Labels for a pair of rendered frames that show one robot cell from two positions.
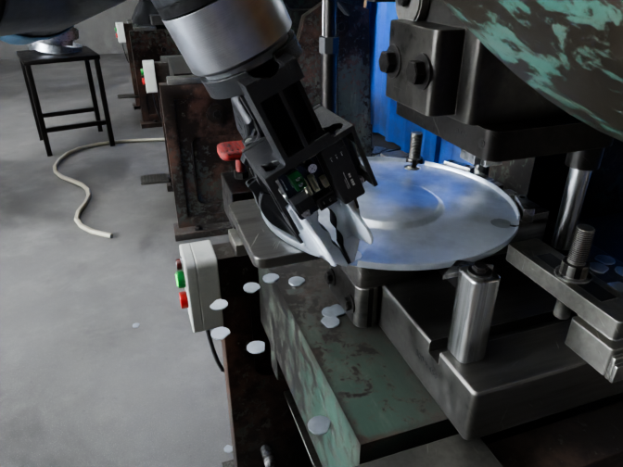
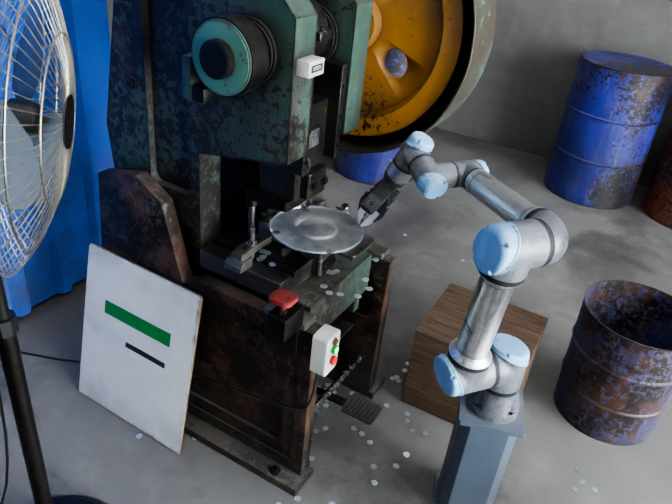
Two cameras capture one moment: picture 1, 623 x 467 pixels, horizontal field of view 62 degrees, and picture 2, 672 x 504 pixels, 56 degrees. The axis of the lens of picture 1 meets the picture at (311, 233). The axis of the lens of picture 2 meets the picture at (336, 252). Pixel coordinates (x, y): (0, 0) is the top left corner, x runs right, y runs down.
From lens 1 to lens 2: 217 cm
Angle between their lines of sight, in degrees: 106
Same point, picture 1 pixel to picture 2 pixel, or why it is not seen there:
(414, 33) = (320, 171)
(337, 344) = (344, 266)
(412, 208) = (318, 221)
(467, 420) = not seen: hidden behind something
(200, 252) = (327, 329)
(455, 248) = (331, 213)
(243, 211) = (355, 251)
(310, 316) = (338, 276)
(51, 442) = not seen: outside the picture
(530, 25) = not seen: hidden behind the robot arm
